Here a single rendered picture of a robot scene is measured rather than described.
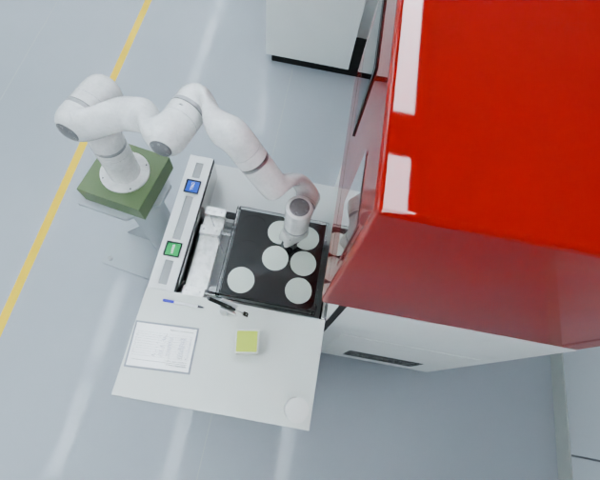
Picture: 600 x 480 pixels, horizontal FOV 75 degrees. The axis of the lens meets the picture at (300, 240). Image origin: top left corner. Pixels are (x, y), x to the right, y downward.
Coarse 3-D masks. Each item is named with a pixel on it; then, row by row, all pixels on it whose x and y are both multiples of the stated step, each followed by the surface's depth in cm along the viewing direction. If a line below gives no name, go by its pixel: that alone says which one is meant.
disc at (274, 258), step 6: (276, 246) 151; (264, 252) 150; (270, 252) 150; (276, 252) 150; (282, 252) 151; (264, 258) 149; (270, 258) 149; (276, 258) 150; (282, 258) 150; (288, 258) 150; (264, 264) 148; (270, 264) 149; (276, 264) 149; (282, 264) 149
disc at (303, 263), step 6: (300, 252) 151; (306, 252) 151; (294, 258) 150; (300, 258) 150; (306, 258) 151; (312, 258) 151; (294, 264) 149; (300, 264) 150; (306, 264) 150; (312, 264) 150; (294, 270) 148; (300, 270) 149; (306, 270) 149; (312, 270) 149
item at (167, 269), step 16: (192, 160) 155; (208, 160) 156; (192, 176) 153; (208, 176) 153; (176, 208) 147; (192, 208) 148; (176, 224) 145; (192, 224) 145; (176, 240) 143; (160, 256) 140; (160, 272) 138; (176, 272) 138; (160, 288) 136
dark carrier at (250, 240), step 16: (240, 224) 154; (256, 224) 154; (240, 240) 151; (256, 240) 152; (320, 240) 154; (240, 256) 149; (256, 256) 149; (320, 256) 151; (256, 272) 147; (272, 272) 148; (288, 272) 148; (224, 288) 144; (256, 288) 145; (272, 288) 145; (288, 304) 144; (304, 304) 144
